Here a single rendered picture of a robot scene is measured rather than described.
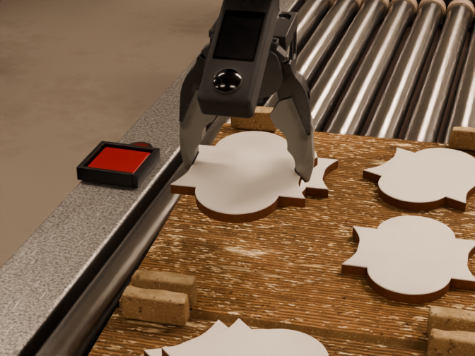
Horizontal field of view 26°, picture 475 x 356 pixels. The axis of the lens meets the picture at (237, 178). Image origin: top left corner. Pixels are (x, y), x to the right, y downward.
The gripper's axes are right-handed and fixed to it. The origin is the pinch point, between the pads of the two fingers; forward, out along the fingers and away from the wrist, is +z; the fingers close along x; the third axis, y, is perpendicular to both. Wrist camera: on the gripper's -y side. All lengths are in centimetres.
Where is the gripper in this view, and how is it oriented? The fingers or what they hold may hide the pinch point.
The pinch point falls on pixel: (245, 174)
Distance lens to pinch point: 97.6
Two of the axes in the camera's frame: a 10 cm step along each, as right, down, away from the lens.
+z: 0.1, 8.6, 5.1
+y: 2.2, -5.0, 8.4
